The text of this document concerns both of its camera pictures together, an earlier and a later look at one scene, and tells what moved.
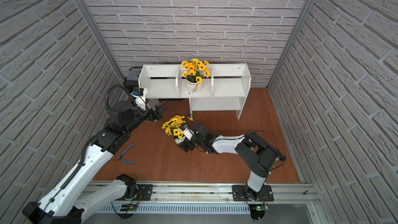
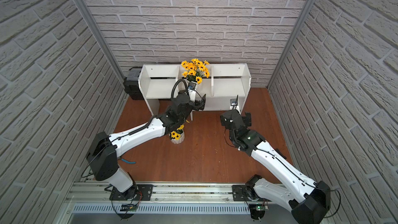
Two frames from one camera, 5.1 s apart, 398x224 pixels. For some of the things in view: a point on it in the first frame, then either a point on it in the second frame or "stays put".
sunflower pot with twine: x=195 y=70 stays put
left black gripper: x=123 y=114 → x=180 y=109
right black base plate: x=241 y=193 stays put
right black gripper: x=187 y=143 → x=247 y=120
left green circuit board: x=129 y=207 stays put
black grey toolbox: x=133 y=74 stays put
